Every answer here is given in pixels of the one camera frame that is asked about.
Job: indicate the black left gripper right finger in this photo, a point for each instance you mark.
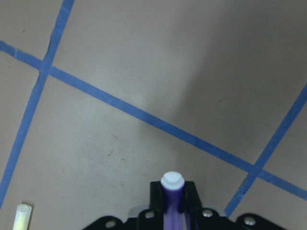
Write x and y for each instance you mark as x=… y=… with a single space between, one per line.
x=192 y=206

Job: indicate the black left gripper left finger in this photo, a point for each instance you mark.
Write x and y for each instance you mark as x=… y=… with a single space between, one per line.
x=157 y=204

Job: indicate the purple highlighter pen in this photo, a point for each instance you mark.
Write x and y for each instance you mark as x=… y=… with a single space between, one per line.
x=173 y=187

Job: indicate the yellow highlighter pen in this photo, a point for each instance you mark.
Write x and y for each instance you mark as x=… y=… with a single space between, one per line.
x=22 y=217

